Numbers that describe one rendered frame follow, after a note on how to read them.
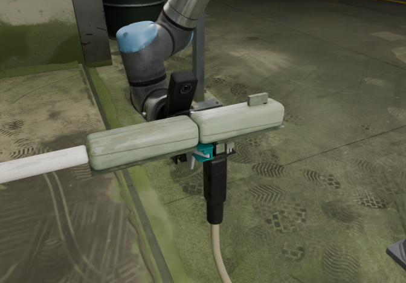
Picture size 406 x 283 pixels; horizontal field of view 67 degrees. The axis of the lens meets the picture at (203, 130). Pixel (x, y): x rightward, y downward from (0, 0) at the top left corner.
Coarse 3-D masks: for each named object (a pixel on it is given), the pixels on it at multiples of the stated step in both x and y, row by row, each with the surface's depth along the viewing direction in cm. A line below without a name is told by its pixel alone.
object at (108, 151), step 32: (256, 96) 49; (128, 128) 43; (160, 128) 42; (192, 128) 44; (224, 128) 46; (256, 128) 49; (32, 160) 37; (64, 160) 39; (96, 160) 39; (128, 160) 41; (224, 160) 50; (224, 192) 52
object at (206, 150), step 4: (200, 144) 47; (204, 144) 47; (208, 144) 47; (200, 148) 46; (204, 148) 46; (208, 148) 46; (212, 148) 46; (204, 152) 46; (208, 152) 46; (212, 152) 47; (196, 156) 48; (200, 156) 48; (212, 156) 47; (200, 160) 47; (204, 160) 47
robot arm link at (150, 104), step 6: (162, 90) 67; (150, 96) 66; (156, 96) 65; (162, 96) 64; (150, 102) 65; (156, 102) 63; (162, 102) 64; (144, 108) 67; (150, 108) 64; (156, 108) 64; (144, 114) 66; (150, 114) 64; (150, 120) 64
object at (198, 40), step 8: (200, 16) 145; (200, 24) 147; (200, 32) 149; (192, 40) 154; (200, 40) 151; (192, 48) 156; (200, 48) 153; (200, 56) 155; (200, 64) 158; (200, 72) 160; (200, 80) 162; (200, 88) 165; (200, 96) 167
